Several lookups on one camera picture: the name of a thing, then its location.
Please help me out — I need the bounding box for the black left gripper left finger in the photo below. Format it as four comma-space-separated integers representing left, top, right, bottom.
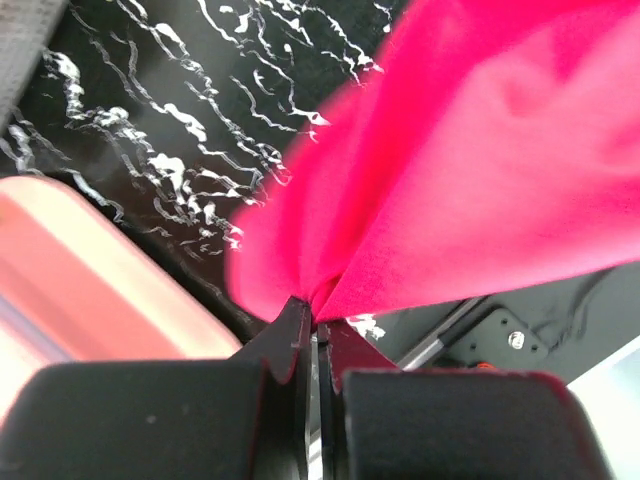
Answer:
1, 298, 312, 480

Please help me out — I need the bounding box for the pink three tier shelf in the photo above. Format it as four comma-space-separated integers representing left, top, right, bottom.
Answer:
1, 176, 241, 412

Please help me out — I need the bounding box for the red t shirt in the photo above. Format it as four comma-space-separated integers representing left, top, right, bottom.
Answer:
226, 1, 639, 321

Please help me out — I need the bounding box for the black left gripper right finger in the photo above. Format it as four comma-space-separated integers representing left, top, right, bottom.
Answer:
317, 322, 612, 479

